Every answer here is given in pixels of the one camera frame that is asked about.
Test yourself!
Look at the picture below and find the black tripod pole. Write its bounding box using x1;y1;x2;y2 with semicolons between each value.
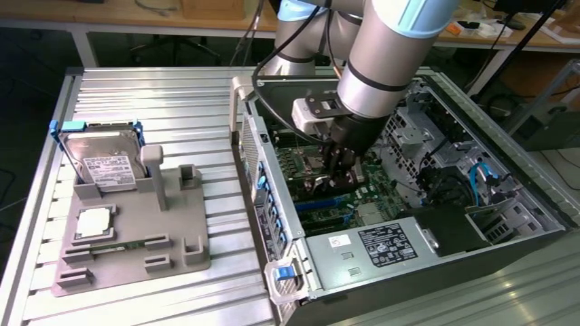
465;0;570;91

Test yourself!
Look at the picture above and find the grey hanging cable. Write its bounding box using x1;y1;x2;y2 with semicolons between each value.
227;0;266;67

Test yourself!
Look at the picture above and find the blue expansion slot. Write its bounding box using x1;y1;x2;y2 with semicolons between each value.
293;196;347;213

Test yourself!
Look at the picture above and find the wooden desk white frame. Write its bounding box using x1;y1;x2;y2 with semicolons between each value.
434;10;580;99
0;0;278;68

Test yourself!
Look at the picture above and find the silver chipset heatsink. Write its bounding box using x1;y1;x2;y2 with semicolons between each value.
354;203;386;225

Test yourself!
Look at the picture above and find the grey power supply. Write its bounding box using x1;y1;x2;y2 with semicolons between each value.
305;215;441;291

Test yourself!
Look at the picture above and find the grey parts rack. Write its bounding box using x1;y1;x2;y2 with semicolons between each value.
51;144;213;298

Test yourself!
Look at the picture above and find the blue disk wire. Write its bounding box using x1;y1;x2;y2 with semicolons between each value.
467;162;502;209

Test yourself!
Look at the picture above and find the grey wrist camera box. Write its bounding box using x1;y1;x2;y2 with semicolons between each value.
290;96;347;137

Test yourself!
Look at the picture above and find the metal socket cover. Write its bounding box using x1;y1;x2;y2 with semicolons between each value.
349;159;366;183

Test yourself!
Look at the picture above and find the black camera cable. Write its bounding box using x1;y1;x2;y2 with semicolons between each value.
250;0;334;142

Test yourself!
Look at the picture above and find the green motherboard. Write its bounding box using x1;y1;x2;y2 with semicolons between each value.
273;135;409;237

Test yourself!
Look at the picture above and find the black office chair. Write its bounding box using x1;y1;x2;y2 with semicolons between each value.
129;32;222;67

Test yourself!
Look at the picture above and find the CPU socket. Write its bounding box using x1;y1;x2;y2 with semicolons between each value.
301;149;329;173

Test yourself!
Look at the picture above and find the hard disk blue carrier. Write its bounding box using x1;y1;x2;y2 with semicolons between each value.
46;118;151;192

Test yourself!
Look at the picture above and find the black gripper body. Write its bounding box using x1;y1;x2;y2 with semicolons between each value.
326;113;393;158

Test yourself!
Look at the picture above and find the open black PC case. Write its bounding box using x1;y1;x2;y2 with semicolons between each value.
227;69;574;326

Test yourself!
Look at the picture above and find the green RAM stick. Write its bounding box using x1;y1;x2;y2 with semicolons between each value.
89;240;147;254

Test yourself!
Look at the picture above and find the silver CPU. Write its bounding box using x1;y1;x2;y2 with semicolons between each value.
74;207;114;238

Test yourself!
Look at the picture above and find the dark equipment box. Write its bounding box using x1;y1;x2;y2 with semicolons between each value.
515;101;580;152

